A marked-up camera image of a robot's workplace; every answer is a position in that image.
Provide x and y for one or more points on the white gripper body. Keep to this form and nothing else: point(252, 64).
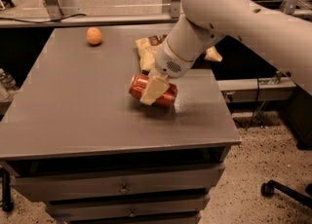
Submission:
point(169, 61)

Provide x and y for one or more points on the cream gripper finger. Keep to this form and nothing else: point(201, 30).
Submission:
point(157, 84)

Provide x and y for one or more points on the red coke can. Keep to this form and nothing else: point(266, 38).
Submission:
point(138, 84)

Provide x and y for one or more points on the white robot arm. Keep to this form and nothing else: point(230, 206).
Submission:
point(282, 40)

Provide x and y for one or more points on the yellow brown chip bag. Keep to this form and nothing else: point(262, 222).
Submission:
point(147, 48)

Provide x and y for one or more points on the orange fruit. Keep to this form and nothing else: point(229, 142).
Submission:
point(94, 36)

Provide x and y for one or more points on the grey drawer cabinet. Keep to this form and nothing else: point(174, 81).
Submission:
point(74, 114)

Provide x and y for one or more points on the lower grey metal beam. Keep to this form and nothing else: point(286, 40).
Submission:
point(252, 90)

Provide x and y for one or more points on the top grey drawer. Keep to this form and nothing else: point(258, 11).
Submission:
point(118, 182)

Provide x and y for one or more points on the grey drawer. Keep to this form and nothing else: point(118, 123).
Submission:
point(132, 208)
point(118, 182)

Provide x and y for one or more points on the plastic water bottle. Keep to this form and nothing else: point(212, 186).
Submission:
point(7, 80)

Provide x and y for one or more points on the black office chair base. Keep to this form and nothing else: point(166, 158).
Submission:
point(267, 190)

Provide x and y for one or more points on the black stand leg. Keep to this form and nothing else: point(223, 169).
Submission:
point(6, 204)

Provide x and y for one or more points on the grey metal rail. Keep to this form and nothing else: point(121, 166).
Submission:
point(97, 20)

